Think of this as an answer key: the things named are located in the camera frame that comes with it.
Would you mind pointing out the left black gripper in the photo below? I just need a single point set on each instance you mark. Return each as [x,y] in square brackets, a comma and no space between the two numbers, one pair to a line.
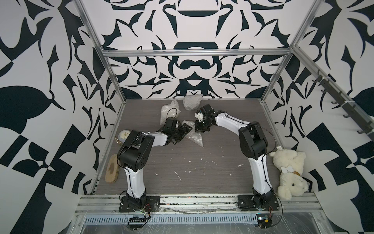
[183,132]

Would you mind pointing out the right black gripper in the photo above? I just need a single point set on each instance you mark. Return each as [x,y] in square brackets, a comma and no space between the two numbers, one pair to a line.
[197,127]

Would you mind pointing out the bubble wrap sheet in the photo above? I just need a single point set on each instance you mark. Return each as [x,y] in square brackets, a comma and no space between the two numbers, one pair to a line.
[170,110]
[192,102]
[194,136]

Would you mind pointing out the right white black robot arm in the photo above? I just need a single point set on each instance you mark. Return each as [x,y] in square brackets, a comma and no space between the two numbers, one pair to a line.
[253,145]

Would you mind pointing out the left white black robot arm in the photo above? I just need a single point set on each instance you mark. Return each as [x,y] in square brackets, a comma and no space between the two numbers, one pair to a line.
[136,149]

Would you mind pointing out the wooden oval brush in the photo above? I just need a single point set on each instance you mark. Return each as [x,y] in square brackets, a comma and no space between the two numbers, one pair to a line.
[112,171]

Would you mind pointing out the white teddy bear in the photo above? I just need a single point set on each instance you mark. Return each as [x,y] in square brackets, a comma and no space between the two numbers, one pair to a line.
[290,163]

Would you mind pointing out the left electronics board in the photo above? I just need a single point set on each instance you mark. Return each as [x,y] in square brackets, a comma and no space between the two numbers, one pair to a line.
[136,223]

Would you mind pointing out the electronics board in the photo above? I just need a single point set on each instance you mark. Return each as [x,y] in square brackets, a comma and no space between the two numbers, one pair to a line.
[136,223]
[264,221]

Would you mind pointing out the right electronics board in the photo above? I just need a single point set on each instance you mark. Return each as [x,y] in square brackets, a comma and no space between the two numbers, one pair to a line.
[264,221]

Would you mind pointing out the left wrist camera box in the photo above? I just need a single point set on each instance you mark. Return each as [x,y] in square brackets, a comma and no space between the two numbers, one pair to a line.
[171,123]

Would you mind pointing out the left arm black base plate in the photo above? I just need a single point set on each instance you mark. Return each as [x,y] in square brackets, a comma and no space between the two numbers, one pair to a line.
[145,204]

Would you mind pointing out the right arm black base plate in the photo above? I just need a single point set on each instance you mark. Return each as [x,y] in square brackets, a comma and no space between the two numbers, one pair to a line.
[258,202]

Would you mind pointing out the white slotted cable duct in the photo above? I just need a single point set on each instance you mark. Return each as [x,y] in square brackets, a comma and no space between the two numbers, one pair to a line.
[176,219]

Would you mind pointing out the aluminium frame rail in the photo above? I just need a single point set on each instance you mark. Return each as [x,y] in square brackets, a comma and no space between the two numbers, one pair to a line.
[194,52]

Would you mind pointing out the grey wall hook rail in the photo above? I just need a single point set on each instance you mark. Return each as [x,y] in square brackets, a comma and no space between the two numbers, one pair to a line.
[351,108]

